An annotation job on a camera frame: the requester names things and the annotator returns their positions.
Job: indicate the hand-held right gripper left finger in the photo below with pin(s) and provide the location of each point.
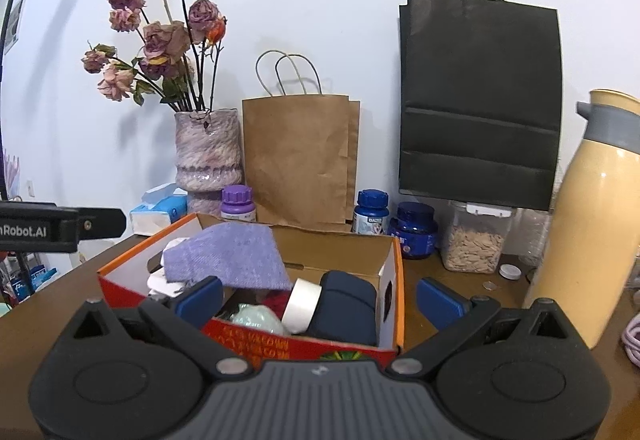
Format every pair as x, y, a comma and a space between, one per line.
200, 302

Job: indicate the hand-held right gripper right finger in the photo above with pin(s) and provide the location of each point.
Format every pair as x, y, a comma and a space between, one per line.
442, 302

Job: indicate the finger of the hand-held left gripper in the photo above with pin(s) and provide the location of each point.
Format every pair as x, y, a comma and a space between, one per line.
100, 222

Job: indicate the white face mask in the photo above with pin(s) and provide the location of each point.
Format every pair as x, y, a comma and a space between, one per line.
160, 282

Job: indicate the iridescent plastic bag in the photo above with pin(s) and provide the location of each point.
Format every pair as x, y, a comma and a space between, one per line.
255, 317

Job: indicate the purple cloth pouch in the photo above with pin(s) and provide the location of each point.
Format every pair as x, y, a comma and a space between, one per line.
230, 250

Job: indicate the red rose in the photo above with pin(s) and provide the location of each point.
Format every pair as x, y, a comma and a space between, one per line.
275, 301

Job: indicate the navy blue pouch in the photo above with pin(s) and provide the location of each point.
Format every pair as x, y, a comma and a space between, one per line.
345, 305

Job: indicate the white tape roll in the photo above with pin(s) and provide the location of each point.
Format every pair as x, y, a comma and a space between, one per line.
302, 302

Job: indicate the red cardboard box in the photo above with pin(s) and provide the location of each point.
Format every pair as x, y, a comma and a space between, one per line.
340, 250

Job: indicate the rack with colourful things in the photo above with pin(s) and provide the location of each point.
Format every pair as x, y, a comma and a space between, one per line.
35, 277

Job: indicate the silver coin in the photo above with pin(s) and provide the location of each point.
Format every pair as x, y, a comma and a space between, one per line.
490, 285

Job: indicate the blue tissue pack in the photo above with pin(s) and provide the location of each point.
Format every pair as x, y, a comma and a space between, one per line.
160, 212

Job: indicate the clear container of seeds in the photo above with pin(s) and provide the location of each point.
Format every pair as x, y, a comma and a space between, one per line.
472, 245

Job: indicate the white bottle cap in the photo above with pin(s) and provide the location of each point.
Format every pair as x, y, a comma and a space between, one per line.
510, 271

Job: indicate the dark blue bottle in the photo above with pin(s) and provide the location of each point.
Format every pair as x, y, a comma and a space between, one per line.
412, 230

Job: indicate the purple lid bottle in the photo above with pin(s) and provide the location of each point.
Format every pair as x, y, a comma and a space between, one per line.
237, 202

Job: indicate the blue lid white label bottle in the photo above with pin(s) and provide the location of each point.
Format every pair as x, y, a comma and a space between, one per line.
370, 215

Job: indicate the clear empty plastic jar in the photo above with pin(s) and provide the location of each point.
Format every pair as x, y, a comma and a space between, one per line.
535, 235

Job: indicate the pink white textured vase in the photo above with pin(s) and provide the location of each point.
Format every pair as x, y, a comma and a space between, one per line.
207, 150

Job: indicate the yellow thermos jug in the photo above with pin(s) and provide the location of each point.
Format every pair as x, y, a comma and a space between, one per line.
590, 230

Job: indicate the brown paper bag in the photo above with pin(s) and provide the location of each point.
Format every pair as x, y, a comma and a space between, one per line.
295, 160

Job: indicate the dried pink flower bouquet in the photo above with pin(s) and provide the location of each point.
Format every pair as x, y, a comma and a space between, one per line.
160, 38

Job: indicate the black paper bag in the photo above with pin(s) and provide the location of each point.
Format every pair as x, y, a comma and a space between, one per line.
480, 95

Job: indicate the white wall socket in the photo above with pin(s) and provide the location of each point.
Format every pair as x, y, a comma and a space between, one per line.
31, 188

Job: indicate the wall poster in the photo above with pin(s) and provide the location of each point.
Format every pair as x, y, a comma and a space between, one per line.
17, 20

